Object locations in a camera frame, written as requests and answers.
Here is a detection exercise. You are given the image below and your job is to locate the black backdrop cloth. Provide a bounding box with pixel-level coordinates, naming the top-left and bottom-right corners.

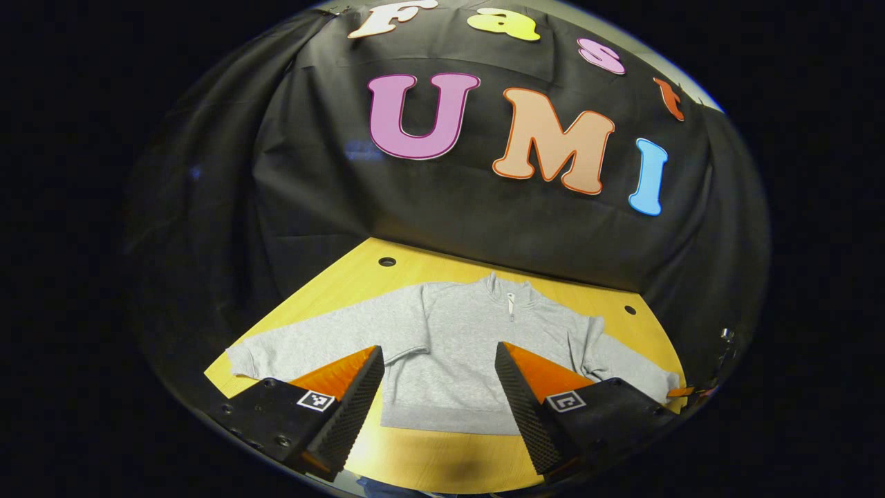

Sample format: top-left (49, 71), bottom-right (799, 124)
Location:
top-left (121, 0), bottom-right (772, 416)

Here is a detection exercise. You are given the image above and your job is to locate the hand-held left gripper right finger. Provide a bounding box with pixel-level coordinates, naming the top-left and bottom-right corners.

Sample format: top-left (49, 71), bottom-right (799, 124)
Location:
top-left (494, 341), bottom-right (682, 485)

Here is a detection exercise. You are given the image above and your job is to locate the grey zip-neck sweater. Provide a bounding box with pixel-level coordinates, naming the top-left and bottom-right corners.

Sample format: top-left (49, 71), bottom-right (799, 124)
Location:
top-left (225, 272), bottom-right (682, 436)

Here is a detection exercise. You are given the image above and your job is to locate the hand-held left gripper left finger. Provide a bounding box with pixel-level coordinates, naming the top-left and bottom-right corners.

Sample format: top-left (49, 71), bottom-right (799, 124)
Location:
top-left (204, 344), bottom-right (386, 483)

